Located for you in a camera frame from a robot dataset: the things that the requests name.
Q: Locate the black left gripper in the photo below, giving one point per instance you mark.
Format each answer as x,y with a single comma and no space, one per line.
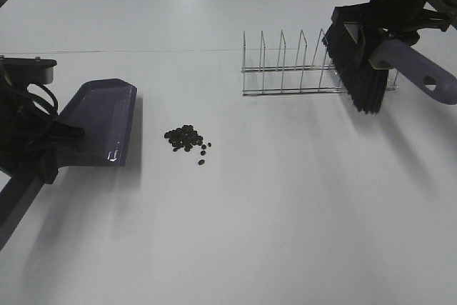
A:
31,132

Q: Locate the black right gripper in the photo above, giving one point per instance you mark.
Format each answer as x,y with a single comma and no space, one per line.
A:
395,19

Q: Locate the purple plastic dustpan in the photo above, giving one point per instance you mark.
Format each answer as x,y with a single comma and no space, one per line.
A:
104,109

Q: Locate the pile of coffee beans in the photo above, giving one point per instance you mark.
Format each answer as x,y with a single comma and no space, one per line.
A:
187,138

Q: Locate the metal wire rack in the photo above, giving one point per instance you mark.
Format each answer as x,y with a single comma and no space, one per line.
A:
299,69

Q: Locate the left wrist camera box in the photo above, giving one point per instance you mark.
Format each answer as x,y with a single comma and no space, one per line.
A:
25,71

